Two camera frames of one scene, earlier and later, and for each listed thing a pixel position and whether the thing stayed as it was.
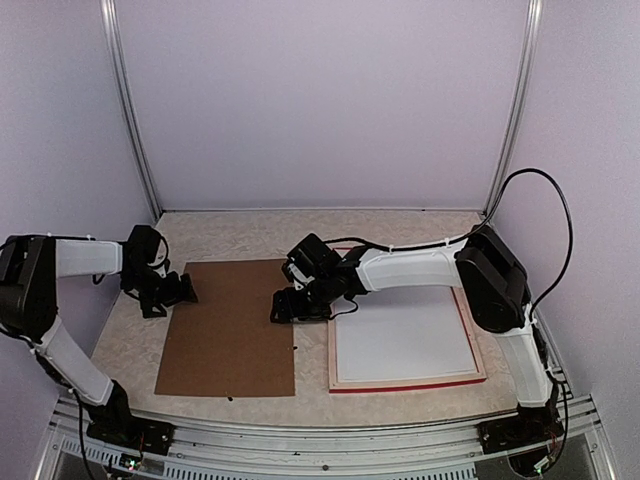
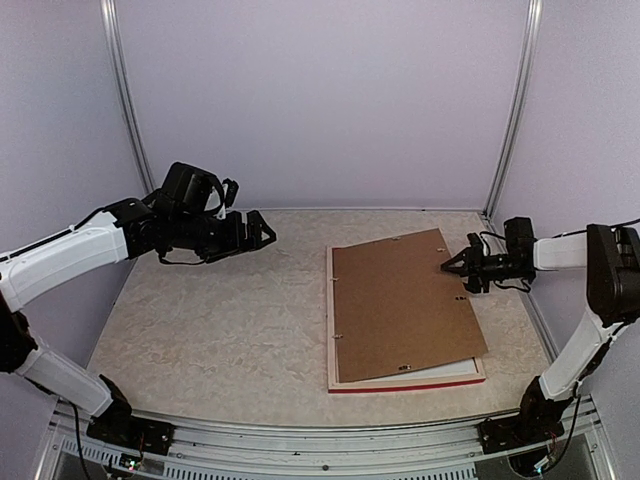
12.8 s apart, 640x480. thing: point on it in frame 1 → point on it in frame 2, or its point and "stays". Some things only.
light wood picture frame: [406, 382] stays
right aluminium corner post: [518, 105] stays
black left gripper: [174, 295] → [236, 241]
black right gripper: [287, 308] → [473, 265]
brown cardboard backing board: [225, 343] → [396, 306]
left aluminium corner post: [111, 24] stays
